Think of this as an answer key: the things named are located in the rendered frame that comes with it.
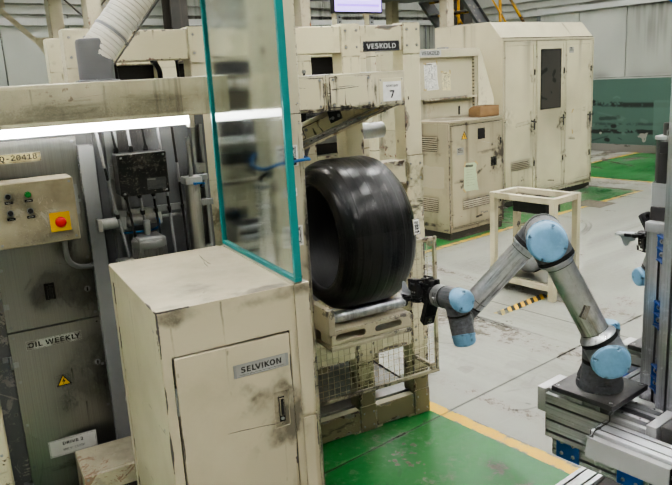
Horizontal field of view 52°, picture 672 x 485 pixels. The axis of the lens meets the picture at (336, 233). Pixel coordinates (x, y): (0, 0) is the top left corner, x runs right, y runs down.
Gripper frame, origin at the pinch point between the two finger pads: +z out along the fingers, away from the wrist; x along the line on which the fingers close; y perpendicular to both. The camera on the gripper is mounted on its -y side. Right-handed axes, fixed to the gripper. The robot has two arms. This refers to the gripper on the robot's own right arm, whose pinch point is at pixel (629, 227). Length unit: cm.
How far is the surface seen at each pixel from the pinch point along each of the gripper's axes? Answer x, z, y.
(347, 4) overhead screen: -2, 389, -135
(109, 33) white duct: -191, -2, -116
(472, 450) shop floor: -79, 21, 97
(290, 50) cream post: -134, -14, -100
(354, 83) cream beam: -104, 21, -83
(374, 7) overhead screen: 27, 403, -129
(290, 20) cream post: -131, -14, -109
